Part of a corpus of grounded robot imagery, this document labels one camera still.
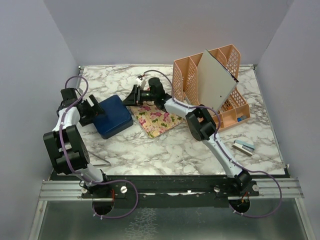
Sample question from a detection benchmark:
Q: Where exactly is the blue box lid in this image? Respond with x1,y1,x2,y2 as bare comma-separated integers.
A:
93,95,133,133

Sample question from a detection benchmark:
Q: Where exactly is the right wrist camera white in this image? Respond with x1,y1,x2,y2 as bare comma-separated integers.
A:
135,74,146,90

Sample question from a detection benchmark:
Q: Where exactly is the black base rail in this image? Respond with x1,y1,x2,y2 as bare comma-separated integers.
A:
81,175,259,209

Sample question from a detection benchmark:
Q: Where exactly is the stapler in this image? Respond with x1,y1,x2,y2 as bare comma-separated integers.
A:
232,139,255,157

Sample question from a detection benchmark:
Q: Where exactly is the grey board in organizer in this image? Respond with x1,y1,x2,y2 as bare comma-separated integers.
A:
197,50,239,111

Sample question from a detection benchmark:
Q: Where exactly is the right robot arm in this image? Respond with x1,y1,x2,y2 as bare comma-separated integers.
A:
122,77,252,196

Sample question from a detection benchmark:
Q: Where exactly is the peach plastic desk organizer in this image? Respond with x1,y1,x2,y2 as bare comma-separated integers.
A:
172,44,251,131

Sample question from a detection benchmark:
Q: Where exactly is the small blue cap item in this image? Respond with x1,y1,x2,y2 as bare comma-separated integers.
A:
237,115,247,122

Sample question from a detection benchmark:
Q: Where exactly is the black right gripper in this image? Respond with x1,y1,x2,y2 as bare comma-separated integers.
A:
120,86,155,109

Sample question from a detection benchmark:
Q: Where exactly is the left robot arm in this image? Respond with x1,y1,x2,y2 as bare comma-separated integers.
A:
43,95,111,198

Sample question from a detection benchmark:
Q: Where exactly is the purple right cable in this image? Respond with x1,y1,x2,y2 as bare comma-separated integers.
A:
137,69,283,218

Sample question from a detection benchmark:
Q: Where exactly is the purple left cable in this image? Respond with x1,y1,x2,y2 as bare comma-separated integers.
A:
59,75,140,220

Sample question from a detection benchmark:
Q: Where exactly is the purple cable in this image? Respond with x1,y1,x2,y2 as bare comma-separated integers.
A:
59,75,140,220
137,69,283,218

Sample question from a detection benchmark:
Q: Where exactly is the floral serving tray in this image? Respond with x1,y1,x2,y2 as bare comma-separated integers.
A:
129,104,183,138

